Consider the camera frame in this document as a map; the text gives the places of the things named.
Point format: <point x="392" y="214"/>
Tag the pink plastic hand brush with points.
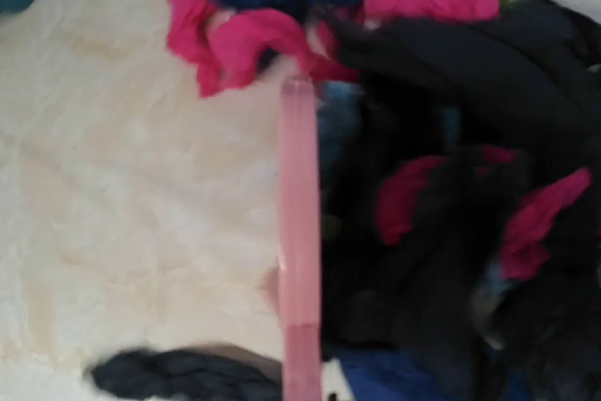
<point x="299" y="273"/>

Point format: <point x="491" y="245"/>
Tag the pink scrap near bin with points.
<point x="225" y="46"/>

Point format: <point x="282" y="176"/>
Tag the black and blue scrap pile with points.
<point x="467" y="205"/>

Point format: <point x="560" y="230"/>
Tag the black scrap front left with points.
<point x="212" y="372"/>

